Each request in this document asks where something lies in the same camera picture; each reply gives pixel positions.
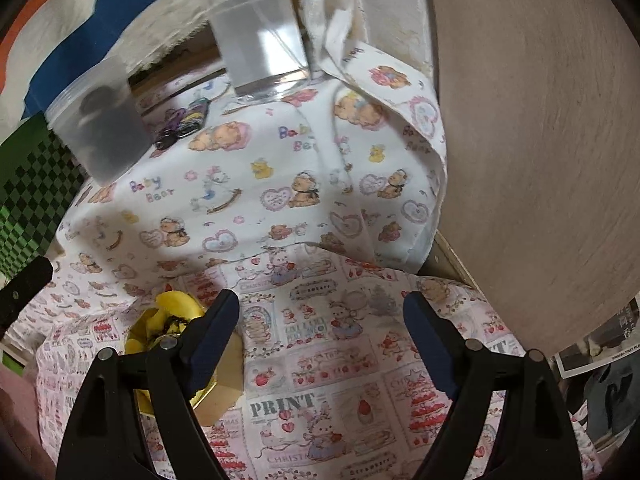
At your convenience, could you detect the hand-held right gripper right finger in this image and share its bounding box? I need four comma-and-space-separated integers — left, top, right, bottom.
402, 290, 583, 480

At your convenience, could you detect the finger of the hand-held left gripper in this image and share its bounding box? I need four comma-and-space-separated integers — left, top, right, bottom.
0, 257, 55, 332

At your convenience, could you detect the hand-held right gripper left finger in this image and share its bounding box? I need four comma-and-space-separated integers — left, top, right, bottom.
55, 289, 241, 480

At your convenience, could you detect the yellow toy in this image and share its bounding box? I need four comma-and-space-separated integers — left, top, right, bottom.
122, 290, 219, 413

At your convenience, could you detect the wooden stand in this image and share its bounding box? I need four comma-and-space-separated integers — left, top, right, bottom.
197, 332, 246, 423

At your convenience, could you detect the short clear plastic container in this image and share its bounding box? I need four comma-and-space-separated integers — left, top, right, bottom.
45, 55, 150, 184

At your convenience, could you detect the green checkered box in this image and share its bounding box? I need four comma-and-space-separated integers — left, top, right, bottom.
0, 115, 96, 281

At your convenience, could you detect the strawberry print cloth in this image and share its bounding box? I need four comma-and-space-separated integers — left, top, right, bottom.
30, 245, 607, 480

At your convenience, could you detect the bear print cloth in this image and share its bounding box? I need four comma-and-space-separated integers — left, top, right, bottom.
55, 0, 449, 301

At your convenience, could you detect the printed paper sheet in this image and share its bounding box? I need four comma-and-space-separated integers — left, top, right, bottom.
552, 299, 640, 379

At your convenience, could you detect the dark printed bag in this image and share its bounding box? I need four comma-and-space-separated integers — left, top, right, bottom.
565, 360, 640, 442

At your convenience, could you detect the wooden panel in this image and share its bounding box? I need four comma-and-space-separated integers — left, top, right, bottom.
424, 0, 640, 357

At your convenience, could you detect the blue white orange blanket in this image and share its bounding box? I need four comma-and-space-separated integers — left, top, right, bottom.
0, 0, 436, 126

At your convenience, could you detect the tall clear plastic container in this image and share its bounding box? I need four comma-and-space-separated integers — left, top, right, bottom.
199, 0, 314, 102

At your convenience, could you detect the multicoloured beaded bracelet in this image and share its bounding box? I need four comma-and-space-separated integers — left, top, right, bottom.
182, 99, 209, 127

